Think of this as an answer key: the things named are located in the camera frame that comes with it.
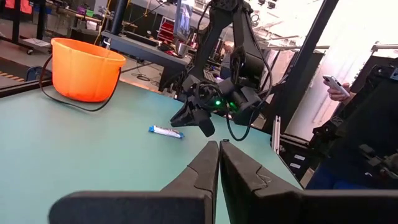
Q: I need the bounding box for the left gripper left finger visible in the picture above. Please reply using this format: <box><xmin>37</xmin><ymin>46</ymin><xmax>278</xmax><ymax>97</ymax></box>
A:
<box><xmin>48</xmin><ymin>140</ymin><xmax>220</xmax><ymax>224</ymax></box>

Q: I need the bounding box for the smartphone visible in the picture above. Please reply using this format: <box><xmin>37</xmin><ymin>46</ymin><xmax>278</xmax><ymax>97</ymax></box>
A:
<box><xmin>322</xmin><ymin>74</ymin><xmax>351</xmax><ymax>98</ymax></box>

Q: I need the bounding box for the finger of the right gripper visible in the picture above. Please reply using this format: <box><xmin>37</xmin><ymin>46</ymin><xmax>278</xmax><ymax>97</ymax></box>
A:
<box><xmin>170</xmin><ymin>103</ymin><xmax>197</xmax><ymax>128</ymax></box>
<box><xmin>193</xmin><ymin>110</ymin><xmax>216</xmax><ymax>138</ymax></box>

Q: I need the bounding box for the black aluminium table frame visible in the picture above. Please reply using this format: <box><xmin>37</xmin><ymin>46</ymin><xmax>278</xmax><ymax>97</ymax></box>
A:
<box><xmin>0</xmin><ymin>0</ymin><xmax>340</xmax><ymax>156</ymax></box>

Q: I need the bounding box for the blue chair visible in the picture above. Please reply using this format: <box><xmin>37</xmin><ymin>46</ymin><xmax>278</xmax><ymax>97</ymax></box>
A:
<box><xmin>24</xmin><ymin>65</ymin><xmax>53</xmax><ymax>83</ymax></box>

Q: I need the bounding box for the orange red cloth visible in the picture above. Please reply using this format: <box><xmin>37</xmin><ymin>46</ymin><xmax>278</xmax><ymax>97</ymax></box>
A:
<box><xmin>4</xmin><ymin>0</ymin><xmax>34</xmax><ymax>15</ymax></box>

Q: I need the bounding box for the black hazard-striped floor mat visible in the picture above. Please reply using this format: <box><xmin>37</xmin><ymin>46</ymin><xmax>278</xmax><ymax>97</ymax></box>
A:
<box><xmin>0</xmin><ymin>55</ymin><xmax>53</xmax><ymax>90</ymax></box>

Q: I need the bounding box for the orange pumpkin bucket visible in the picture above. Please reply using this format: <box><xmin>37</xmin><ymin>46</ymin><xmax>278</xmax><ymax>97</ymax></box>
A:
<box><xmin>39</xmin><ymin>37</ymin><xmax>127</xmax><ymax>113</ymax></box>

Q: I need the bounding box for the black drawer cabinet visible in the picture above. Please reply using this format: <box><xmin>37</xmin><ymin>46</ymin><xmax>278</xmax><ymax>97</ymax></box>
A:
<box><xmin>279</xmin><ymin>133</ymin><xmax>315</xmax><ymax>184</ymax></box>

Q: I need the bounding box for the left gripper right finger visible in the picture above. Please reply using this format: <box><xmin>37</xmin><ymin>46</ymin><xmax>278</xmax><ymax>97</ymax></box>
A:
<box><xmin>219</xmin><ymin>140</ymin><xmax>398</xmax><ymax>224</ymax></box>

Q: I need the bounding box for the lit computer monitor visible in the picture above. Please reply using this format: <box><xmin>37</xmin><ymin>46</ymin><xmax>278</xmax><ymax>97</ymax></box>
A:
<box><xmin>173</xmin><ymin>0</ymin><xmax>197</xmax><ymax>38</ymax></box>

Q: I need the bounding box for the person's hand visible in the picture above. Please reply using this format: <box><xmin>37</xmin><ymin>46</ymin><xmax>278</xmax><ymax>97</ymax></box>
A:
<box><xmin>323</xmin><ymin>80</ymin><xmax>357</xmax><ymax>104</ymax></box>

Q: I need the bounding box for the grey side desk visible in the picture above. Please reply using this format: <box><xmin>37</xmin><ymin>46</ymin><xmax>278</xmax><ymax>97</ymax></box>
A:
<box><xmin>101</xmin><ymin>30</ymin><xmax>191</xmax><ymax>74</ymax></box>

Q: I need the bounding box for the white blue candy bar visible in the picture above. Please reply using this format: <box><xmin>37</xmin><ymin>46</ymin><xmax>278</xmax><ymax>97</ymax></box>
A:
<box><xmin>148</xmin><ymin>124</ymin><xmax>185</xmax><ymax>139</ymax></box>

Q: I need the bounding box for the black desk pole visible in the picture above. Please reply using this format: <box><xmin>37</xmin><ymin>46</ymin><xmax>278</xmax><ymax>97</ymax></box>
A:
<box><xmin>110</xmin><ymin>0</ymin><xmax>129</xmax><ymax>35</ymax></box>

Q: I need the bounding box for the silver metal cup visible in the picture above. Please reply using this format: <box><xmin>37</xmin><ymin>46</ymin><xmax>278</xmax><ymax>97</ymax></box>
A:
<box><xmin>175</xmin><ymin>42</ymin><xmax>191</xmax><ymax>58</ymax></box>

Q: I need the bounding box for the white aluminium bracket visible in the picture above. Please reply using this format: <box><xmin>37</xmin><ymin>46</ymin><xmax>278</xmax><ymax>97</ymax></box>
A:
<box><xmin>271</xmin><ymin>115</ymin><xmax>282</xmax><ymax>156</ymax></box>

